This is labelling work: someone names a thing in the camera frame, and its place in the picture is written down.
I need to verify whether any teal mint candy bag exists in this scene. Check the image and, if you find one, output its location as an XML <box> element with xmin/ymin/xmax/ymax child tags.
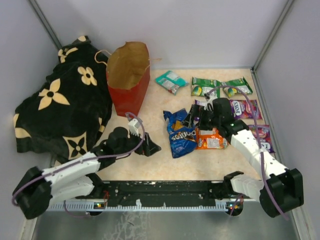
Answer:
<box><xmin>155</xmin><ymin>70</ymin><xmax>189</xmax><ymax>95</ymax></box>

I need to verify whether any white cable duct strip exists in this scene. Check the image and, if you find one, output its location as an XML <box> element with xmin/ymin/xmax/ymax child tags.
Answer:
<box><xmin>47</xmin><ymin>201</ymin><xmax>245</xmax><ymax>213</ymax></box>

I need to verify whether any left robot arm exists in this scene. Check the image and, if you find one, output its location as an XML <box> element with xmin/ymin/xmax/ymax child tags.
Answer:
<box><xmin>11</xmin><ymin>127</ymin><xmax>161</xmax><ymax>220</ymax></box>

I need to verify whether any purple candy bag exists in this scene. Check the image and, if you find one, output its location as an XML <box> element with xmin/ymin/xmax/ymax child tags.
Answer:
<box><xmin>229</xmin><ymin>100</ymin><xmax>263</xmax><ymax>120</ymax></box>
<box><xmin>194</xmin><ymin>100</ymin><xmax>207</xmax><ymax>107</ymax></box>

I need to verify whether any orange candy bag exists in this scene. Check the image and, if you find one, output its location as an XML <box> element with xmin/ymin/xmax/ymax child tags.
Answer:
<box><xmin>195</xmin><ymin>127</ymin><xmax>229</xmax><ymax>150</ymax></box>

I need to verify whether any black floral blanket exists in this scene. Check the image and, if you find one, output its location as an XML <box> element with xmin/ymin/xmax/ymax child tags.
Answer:
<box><xmin>13</xmin><ymin>35</ymin><xmax>113</xmax><ymax>163</ymax></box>

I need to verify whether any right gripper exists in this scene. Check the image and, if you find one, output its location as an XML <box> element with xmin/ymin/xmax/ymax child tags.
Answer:
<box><xmin>180</xmin><ymin>104</ymin><xmax>221</xmax><ymax>131</ymax></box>

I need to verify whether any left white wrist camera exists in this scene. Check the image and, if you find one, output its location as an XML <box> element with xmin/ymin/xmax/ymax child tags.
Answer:
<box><xmin>128</xmin><ymin>118</ymin><xmax>141</xmax><ymax>137</ymax></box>

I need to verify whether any red paper bag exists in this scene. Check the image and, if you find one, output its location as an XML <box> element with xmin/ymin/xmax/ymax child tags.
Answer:
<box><xmin>94</xmin><ymin>41</ymin><xmax>161</xmax><ymax>117</ymax></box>

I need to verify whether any green candy bag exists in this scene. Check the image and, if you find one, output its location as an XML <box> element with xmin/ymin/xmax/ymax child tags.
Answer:
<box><xmin>221</xmin><ymin>76</ymin><xmax>253</xmax><ymax>98</ymax></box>
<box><xmin>191</xmin><ymin>77</ymin><xmax>221</xmax><ymax>97</ymax></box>

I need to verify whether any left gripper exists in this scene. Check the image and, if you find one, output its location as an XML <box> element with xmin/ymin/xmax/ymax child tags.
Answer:
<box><xmin>115</xmin><ymin>128</ymin><xmax>161</xmax><ymax>156</ymax></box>

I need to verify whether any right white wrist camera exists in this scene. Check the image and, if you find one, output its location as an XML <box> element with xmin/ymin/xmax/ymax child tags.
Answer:
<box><xmin>204</xmin><ymin>98</ymin><xmax>214</xmax><ymax>112</ymax></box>

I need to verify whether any blue Doritos chip bag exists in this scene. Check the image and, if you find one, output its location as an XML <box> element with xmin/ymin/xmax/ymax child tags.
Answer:
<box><xmin>162</xmin><ymin>108</ymin><xmax>197</xmax><ymax>159</ymax></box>

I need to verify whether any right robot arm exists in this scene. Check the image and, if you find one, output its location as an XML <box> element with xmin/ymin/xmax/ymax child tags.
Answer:
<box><xmin>182</xmin><ymin>98</ymin><xmax>304</xmax><ymax>218</ymax></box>

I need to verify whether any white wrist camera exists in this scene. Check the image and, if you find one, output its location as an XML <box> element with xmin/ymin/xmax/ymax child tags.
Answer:
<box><xmin>204</xmin><ymin>98</ymin><xmax>214</xmax><ymax>112</ymax></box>
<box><xmin>128</xmin><ymin>118</ymin><xmax>141</xmax><ymax>137</ymax></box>

